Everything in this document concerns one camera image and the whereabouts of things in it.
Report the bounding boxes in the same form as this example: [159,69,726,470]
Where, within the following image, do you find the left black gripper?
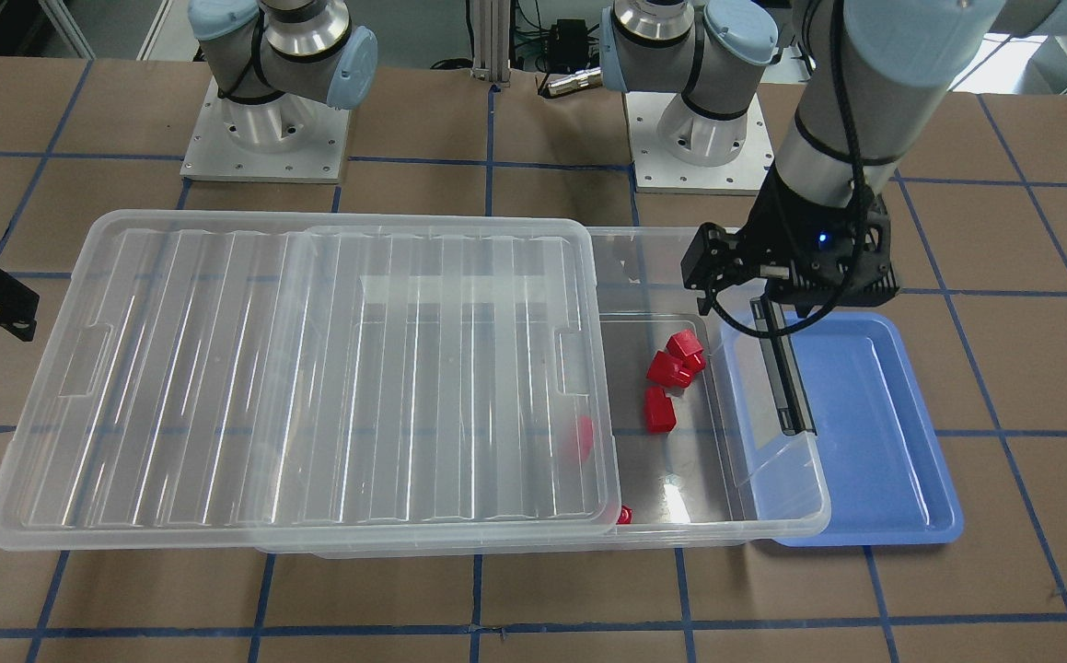
[680,169,899,309]

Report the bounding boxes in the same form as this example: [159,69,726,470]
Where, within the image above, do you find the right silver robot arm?
[187,1,378,154]

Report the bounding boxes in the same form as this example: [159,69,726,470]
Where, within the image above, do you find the clear plastic box lid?
[0,210,620,551]

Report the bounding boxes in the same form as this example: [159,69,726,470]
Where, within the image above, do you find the black box latch handle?
[750,295,817,436]

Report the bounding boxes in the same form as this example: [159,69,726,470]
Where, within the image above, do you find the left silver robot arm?
[599,1,1067,318]

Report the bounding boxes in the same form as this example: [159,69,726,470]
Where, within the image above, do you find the aluminium frame post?
[466,1,515,88]

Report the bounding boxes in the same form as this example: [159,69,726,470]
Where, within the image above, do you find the clear plastic storage box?
[260,227,833,559]

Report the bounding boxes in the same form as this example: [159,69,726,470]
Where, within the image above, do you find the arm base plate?
[180,80,353,184]
[624,92,774,196]

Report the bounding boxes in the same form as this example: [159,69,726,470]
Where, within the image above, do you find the blue plastic tray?
[783,313,964,547]

